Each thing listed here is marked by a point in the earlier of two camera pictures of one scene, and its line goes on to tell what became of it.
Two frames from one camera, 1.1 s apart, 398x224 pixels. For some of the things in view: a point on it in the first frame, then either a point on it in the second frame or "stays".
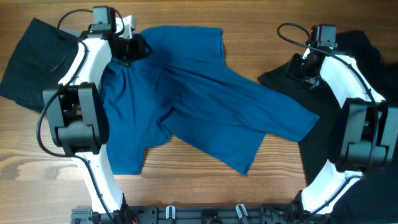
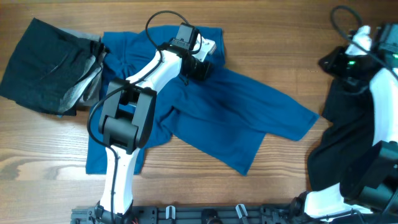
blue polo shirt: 186,87 stays
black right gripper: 291,70 to 334,57
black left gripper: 138,51 to 205,70
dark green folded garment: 41,62 stays
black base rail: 195,214 stays
